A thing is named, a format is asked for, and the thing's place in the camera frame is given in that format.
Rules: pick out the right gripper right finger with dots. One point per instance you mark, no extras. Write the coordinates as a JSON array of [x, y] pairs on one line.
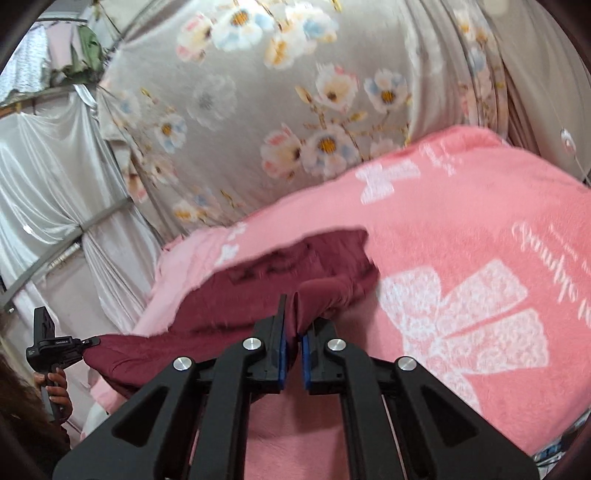
[[400, 421]]

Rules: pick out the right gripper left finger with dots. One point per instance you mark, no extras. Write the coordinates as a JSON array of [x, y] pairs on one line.
[[190, 421]]

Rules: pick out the maroon quilted puffer jacket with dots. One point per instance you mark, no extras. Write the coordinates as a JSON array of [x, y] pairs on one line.
[[319, 276]]

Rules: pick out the hanging clothes in background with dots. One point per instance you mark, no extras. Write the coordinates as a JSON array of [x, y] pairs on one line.
[[52, 54]]

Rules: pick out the person's left hand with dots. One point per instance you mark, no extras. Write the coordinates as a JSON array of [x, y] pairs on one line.
[[55, 384]]

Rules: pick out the silver satin curtain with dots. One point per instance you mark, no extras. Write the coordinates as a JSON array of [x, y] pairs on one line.
[[66, 219]]

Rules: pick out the pink bow-print blanket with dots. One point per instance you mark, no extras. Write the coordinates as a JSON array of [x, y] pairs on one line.
[[484, 255]]

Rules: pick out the grey floral bed sheet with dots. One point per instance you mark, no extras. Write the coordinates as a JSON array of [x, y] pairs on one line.
[[216, 109]]

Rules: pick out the beige fabric at right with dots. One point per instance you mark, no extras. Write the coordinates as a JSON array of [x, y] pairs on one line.
[[548, 85]]

